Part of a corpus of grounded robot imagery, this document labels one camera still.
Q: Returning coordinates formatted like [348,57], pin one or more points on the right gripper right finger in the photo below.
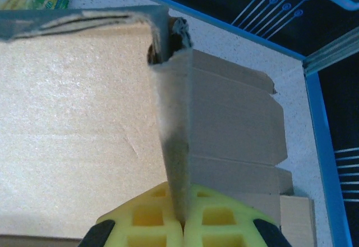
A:
[218,230]

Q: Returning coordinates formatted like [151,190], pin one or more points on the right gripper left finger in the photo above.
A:
[146,224]

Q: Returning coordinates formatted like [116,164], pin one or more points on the large brown cardboard box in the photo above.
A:
[235,112]

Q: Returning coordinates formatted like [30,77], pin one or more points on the small brown cardboard box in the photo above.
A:
[78,118]

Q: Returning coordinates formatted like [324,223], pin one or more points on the aluminium frame post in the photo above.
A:
[331,53]

